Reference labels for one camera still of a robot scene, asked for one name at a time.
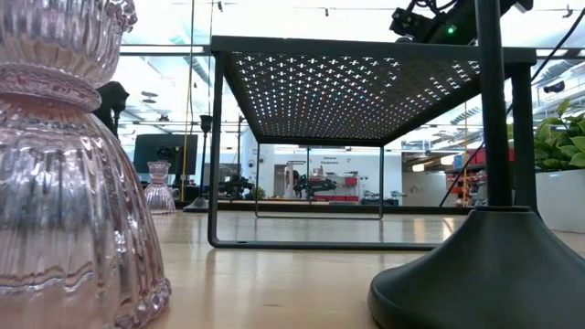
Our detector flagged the storage rack with red bins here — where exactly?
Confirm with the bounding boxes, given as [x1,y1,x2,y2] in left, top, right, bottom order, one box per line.
[445,146,516,207]

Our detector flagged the green plant in white pot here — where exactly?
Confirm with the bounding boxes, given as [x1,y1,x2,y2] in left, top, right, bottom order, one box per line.
[505,98,585,235]

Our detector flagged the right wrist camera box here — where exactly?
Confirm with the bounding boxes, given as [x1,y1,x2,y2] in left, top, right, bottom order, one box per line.
[389,7,433,41]

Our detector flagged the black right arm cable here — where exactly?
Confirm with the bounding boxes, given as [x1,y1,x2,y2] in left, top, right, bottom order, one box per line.
[438,7,585,207]

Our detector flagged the black aluminium table frame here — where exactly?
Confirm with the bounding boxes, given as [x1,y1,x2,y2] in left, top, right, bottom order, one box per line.
[175,199,474,216]

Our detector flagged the pink ribbed glass candle holder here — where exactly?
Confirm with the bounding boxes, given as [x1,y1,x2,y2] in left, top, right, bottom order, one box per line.
[144,160,177,216]
[0,0,173,329]

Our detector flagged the black perforated metal shelf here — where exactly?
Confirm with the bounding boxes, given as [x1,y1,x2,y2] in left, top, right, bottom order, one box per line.
[207,35,538,251]

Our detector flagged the black computer monitor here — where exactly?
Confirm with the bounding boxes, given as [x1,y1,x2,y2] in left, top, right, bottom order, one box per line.
[133,133,199,175]

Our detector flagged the yellow vertical pole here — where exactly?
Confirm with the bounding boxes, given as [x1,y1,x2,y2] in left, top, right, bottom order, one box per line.
[180,0,196,203]

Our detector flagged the red storage bins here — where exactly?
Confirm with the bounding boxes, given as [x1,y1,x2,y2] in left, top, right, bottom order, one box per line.
[310,173,361,203]

